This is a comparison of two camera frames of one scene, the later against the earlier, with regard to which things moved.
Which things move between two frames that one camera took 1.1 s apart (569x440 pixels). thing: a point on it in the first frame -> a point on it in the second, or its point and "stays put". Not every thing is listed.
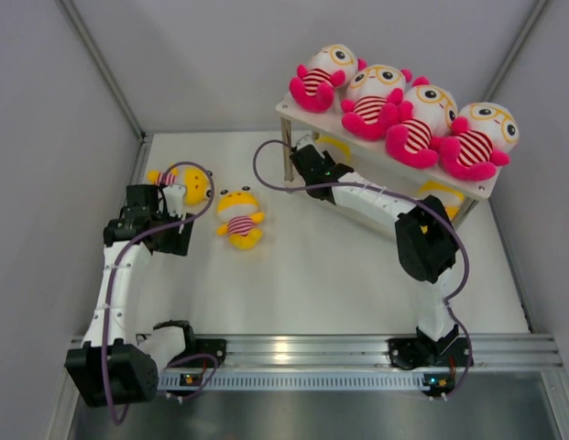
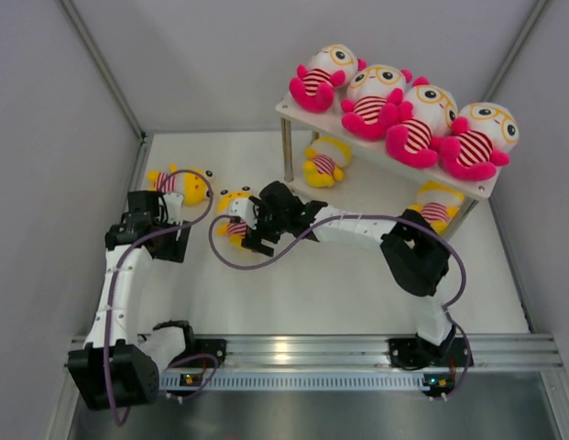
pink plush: x=424 y=118 stays put
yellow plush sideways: x=193 y=179 stays put
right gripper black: x=328 y=159 -> x=255 y=237
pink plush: x=375 y=95 stays put
